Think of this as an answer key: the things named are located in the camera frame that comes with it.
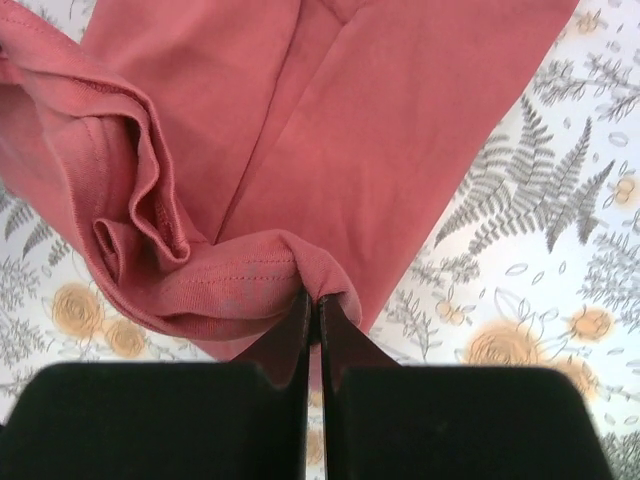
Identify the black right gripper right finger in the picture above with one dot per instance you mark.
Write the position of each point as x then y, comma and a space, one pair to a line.
383, 420

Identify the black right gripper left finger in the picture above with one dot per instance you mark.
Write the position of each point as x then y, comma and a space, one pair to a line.
242, 419

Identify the salmon pink t shirt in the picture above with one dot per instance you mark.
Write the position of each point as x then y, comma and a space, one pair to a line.
210, 159

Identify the floral patterned table cloth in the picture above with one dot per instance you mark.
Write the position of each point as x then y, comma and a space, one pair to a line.
535, 261

